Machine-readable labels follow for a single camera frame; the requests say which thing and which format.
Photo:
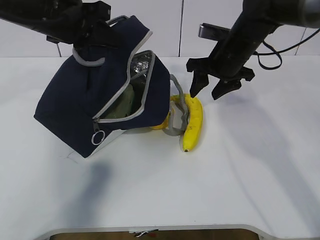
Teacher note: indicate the yellow pear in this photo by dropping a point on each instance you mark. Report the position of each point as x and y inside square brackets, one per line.
[164, 124]

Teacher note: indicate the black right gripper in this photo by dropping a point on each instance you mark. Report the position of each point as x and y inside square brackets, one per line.
[222, 64]

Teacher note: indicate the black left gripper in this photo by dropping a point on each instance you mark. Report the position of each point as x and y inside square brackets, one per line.
[82, 24]

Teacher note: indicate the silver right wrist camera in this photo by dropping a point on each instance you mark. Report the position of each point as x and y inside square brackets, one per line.
[212, 32]

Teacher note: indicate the yellow banana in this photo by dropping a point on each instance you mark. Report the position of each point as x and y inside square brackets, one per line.
[191, 120]

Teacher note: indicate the green lid glass food container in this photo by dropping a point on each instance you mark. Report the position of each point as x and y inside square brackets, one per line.
[122, 107]

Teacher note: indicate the navy insulated lunch bag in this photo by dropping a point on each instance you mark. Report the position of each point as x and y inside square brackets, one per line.
[90, 81]

